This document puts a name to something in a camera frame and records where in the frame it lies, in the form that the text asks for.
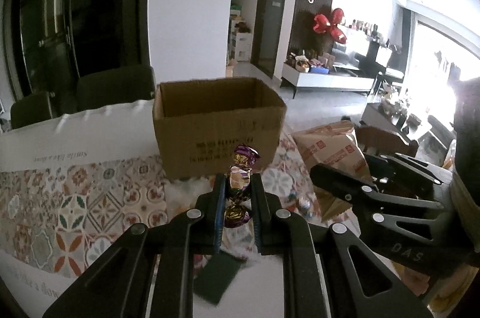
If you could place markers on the blue silver foil candy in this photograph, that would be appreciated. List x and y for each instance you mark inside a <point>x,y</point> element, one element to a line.
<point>304,206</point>

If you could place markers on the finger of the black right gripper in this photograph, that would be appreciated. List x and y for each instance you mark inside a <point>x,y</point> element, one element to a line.
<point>408,170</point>
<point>360,190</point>

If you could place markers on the brown cardboard box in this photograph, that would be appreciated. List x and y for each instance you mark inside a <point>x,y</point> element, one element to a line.
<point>198,124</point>

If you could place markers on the purple foil candy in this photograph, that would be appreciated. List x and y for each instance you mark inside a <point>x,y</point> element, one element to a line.
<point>238,192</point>

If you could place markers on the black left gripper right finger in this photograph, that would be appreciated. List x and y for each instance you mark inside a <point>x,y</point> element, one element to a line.
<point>327,271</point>

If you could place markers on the wooden dining chair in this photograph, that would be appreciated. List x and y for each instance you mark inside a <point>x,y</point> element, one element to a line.
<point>374,141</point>

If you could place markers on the dark glass sliding door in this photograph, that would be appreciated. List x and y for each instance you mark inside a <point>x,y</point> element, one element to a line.
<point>51,44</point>

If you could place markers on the red bow balloon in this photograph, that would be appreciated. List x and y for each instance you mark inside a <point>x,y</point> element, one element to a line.
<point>323,24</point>

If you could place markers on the dark upholstered chair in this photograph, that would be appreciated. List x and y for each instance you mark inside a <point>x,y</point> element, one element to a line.
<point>111,87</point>
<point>31,109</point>

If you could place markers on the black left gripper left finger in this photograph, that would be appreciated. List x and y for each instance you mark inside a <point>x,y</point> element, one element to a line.
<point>148,272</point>

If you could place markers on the beige biscuit packet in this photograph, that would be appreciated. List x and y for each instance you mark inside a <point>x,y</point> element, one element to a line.
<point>335,145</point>

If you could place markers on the patterned tile table mat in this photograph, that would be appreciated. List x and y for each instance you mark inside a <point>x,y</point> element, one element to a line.
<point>64,201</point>

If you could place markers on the white tv cabinet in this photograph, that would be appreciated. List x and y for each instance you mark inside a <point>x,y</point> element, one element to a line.
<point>336,81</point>

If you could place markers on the dark green snack packet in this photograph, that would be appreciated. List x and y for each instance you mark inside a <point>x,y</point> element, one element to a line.
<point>216,276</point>

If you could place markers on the white storage shelf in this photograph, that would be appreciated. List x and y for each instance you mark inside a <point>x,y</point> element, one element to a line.
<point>240,39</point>

